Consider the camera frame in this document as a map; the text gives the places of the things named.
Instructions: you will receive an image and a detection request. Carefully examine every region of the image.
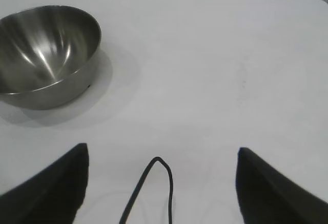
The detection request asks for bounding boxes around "thin black cable loop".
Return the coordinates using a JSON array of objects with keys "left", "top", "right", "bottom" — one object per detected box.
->
[{"left": 119, "top": 156, "right": 174, "bottom": 224}]

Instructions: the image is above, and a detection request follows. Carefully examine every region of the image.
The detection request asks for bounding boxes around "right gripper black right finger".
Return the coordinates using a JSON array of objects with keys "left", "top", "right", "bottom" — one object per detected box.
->
[{"left": 237, "top": 147, "right": 328, "bottom": 224}]

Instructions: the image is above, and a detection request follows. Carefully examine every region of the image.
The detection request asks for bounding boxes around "stainless steel mixing bowl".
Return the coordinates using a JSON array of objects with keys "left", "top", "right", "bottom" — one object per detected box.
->
[{"left": 0, "top": 5, "right": 103, "bottom": 111}]

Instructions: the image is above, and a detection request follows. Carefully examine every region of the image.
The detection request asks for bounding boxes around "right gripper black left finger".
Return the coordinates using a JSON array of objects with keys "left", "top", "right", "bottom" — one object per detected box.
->
[{"left": 0, "top": 143, "right": 90, "bottom": 224}]

